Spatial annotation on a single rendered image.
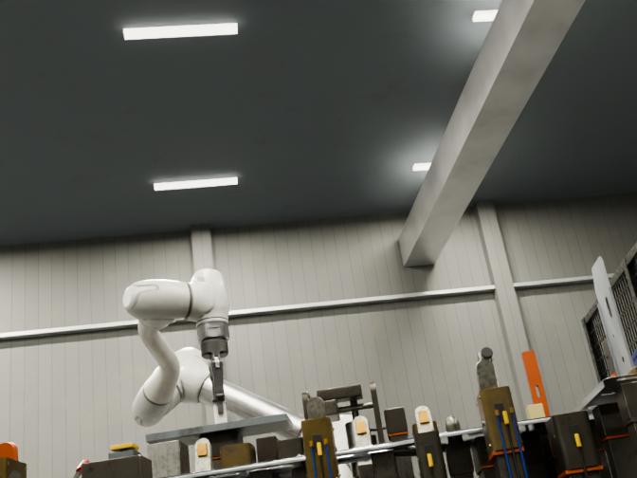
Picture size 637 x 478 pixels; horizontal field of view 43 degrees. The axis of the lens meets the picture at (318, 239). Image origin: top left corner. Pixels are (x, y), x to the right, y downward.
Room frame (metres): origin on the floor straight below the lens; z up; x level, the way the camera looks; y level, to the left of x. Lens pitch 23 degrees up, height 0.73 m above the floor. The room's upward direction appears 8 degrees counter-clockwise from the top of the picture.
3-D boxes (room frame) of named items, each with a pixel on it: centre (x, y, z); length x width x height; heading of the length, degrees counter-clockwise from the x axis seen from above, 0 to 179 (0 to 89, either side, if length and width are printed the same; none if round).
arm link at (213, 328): (2.17, 0.33, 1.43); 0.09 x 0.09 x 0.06
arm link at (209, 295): (2.16, 0.34, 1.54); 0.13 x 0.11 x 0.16; 123
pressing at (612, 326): (1.78, -0.62, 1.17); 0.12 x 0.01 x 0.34; 178
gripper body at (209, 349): (2.17, 0.33, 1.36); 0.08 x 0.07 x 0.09; 13
